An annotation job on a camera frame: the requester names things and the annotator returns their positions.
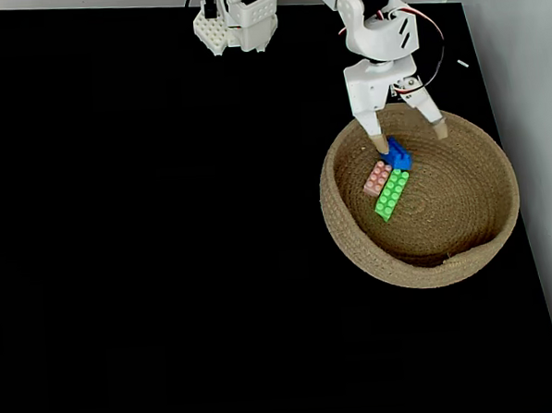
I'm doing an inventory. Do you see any blue lego block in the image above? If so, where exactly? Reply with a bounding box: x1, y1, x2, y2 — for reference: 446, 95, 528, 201
378, 136, 415, 174

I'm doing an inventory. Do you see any pink lego block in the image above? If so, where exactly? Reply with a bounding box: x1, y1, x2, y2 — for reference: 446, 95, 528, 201
362, 159, 395, 198

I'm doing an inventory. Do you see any green lego block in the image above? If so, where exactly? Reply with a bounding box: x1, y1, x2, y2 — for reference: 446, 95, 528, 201
372, 168, 413, 224

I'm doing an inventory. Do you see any woven rope basket tray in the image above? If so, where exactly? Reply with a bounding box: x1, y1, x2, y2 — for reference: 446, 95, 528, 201
314, 97, 525, 295

